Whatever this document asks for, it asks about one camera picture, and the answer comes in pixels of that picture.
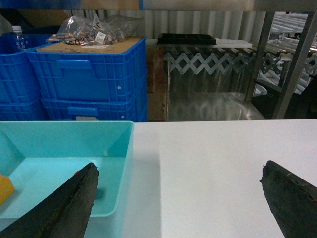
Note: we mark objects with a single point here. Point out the plastic water bottle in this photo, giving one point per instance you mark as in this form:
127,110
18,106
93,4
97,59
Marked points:
19,39

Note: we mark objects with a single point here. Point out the steel frame post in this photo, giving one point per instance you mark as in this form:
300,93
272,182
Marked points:
297,64

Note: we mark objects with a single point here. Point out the blue crate with cardboard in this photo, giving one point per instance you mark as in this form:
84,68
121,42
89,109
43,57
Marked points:
107,73

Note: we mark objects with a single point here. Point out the white table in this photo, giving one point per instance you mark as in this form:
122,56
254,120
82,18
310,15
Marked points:
202,179

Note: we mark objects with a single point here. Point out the clear bag of parts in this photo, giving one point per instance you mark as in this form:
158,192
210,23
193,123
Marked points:
82,31

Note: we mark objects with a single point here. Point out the left blue crate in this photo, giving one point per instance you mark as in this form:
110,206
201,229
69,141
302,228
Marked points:
19,87

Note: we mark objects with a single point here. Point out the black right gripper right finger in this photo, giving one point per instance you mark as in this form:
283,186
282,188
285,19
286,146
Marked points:
292,201

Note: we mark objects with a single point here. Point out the black plastic tray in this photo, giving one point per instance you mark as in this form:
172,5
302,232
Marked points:
186,39

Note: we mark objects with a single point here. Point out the yellow block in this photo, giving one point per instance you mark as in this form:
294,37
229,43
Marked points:
6,189

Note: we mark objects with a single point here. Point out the light blue plastic tub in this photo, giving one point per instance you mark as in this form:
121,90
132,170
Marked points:
39,156

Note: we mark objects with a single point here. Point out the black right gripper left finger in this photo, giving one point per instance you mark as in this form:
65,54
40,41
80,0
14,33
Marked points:
64,213

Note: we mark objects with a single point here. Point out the expandable roller conveyor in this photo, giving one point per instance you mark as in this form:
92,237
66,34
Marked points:
237,35

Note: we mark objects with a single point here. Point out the lower blue stacked crate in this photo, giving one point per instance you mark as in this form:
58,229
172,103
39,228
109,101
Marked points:
133,110

